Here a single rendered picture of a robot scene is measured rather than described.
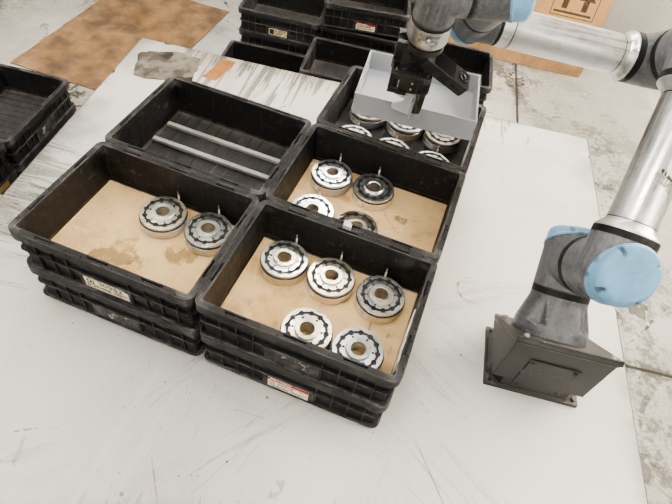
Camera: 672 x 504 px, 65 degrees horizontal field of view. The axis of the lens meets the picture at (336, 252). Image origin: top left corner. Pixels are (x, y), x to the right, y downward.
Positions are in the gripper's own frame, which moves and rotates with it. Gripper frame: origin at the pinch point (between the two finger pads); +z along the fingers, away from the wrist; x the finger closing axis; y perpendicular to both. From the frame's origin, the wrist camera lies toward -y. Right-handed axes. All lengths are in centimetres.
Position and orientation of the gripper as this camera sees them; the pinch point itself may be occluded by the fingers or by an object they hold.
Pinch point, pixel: (413, 113)
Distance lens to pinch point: 120.2
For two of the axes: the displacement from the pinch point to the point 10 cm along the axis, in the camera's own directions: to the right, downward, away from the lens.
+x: -1.7, 8.8, -4.4
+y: -9.8, -1.9, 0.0
